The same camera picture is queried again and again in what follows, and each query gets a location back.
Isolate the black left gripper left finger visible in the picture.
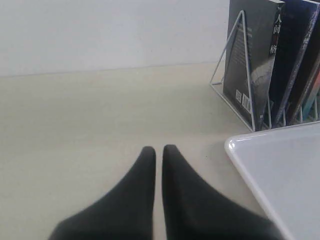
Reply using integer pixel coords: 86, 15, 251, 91
49, 146, 156, 240

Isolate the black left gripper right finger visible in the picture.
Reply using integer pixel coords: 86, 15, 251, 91
161, 144, 278, 240

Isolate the red teal spine book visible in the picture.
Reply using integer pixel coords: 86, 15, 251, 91
302, 70, 320, 121

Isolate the dark blue book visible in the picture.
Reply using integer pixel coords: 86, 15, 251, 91
269, 0, 320, 128

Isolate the black grey book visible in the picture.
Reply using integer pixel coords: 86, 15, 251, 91
223, 0, 285, 131

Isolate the dark maroon book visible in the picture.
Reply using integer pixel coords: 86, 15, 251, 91
286, 1, 320, 125

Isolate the white plastic tray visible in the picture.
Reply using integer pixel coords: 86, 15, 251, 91
224, 122, 320, 240

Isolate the white wire book rack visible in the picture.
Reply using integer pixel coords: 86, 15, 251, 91
220, 0, 320, 131

